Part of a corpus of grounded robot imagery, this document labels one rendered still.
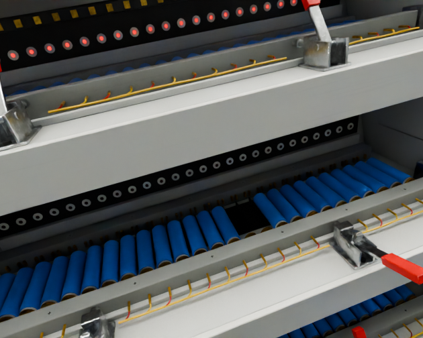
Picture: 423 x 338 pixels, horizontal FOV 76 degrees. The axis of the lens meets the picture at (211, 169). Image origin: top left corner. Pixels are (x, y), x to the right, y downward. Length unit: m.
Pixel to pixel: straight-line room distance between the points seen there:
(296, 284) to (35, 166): 0.25
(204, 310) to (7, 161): 0.21
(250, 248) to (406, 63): 0.23
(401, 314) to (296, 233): 0.24
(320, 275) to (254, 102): 0.19
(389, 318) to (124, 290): 0.36
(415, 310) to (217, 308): 0.31
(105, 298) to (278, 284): 0.17
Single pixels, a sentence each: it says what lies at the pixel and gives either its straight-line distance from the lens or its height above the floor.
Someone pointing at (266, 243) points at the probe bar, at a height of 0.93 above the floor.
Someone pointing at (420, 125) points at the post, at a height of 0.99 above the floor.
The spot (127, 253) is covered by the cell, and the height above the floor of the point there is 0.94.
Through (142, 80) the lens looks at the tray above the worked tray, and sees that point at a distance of 0.28.
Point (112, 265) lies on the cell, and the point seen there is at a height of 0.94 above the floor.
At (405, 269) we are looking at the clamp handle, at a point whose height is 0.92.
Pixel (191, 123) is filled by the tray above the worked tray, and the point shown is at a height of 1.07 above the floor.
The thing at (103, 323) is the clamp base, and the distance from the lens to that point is 0.30.
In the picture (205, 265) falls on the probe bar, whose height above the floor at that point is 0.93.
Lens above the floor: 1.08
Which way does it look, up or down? 12 degrees down
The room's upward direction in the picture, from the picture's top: 14 degrees counter-clockwise
